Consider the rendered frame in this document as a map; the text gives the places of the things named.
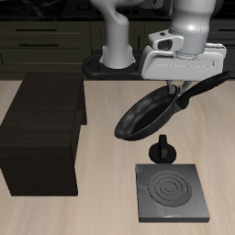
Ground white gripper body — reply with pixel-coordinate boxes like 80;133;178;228
140;42;228;83

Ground dark kitchen cupboards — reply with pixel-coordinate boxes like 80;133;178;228
0;0;235;81

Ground dark wooden cabinet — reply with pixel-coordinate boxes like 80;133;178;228
0;72;88;197

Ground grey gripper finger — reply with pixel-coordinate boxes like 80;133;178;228
165;80;178;95
178;81;193;95

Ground dark grey stove plate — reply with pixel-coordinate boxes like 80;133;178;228
135;163;211;223

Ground round black stove knob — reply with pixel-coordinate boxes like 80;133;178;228
148;133;177;164

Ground black frying pan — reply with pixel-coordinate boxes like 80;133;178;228
114;70;233;142

